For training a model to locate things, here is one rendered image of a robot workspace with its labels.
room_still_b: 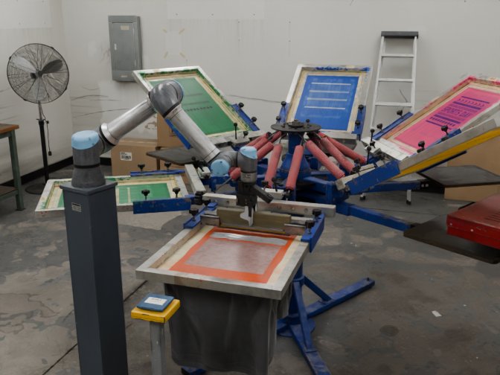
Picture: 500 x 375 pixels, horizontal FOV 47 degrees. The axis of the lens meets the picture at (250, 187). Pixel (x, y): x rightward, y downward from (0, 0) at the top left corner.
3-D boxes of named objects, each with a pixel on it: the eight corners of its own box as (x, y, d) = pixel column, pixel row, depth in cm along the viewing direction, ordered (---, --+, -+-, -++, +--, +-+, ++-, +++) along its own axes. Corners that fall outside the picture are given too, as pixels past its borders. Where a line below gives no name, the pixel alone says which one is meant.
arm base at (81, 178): (64, 184, 261) (62, 163, 258) (89, 177, 273) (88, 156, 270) (87, 190, 253) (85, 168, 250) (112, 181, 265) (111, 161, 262)
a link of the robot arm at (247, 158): (239, 145, 265) (258, 146, 263) (240, 168, 268) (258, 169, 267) (236, 149, 257) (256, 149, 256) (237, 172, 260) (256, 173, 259)
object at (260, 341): (268, 385, 230) (269, 287, 218) (165, 365, 243) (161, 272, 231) (270, 381, 233) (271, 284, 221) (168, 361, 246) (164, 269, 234)
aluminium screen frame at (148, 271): (280, 300, 208) (281, 290, 207) (135, 278, 225) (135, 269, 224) (321, 226, 280) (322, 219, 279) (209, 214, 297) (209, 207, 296)
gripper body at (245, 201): (241, 202, 273) (241, 177, 270) (258, 203, 271) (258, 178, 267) (236, 207, 266) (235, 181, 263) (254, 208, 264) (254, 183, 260)
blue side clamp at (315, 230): (311, 253, 252) (312, 237, 250) (300, 251, 254) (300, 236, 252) (324, 229, 280) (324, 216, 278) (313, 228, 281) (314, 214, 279)
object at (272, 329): (270, 381, 232) (271, 285, 220) (261, 379, 233) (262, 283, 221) (296, 324, 274) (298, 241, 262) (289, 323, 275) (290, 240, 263)
